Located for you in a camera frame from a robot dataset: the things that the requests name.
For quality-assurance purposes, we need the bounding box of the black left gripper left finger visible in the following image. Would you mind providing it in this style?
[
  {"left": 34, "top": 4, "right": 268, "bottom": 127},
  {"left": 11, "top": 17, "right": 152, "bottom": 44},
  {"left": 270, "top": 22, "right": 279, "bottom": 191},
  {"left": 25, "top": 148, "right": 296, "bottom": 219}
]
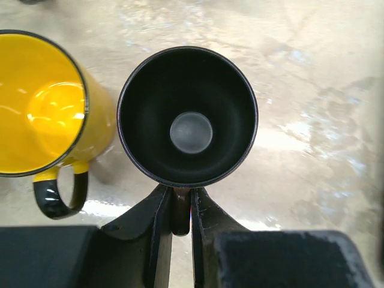
[{"left": 1, "top": 185, "right": 172, "bottom": 287}]

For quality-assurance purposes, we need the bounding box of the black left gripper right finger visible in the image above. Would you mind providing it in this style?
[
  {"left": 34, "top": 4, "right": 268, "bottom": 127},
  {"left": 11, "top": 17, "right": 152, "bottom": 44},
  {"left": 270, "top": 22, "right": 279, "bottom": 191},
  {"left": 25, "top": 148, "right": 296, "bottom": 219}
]
[{"left": 191, "top": 188, "right": 374, "bottom": 287}]

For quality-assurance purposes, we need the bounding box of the brown mug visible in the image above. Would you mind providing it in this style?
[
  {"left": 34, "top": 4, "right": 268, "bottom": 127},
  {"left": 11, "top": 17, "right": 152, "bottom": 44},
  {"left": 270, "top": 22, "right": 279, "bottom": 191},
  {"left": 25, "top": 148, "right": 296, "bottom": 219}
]
[{"left": 116, "top": 46, "right": 259, "bottom": 237}]

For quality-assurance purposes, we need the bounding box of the yellow mug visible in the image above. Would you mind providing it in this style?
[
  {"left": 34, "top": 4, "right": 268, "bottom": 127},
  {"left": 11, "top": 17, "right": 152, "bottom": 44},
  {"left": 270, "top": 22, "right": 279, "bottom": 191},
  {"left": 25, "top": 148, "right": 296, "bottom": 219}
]
[{"left": 1, "top": 29, "right": 116, "bottom": 220}]

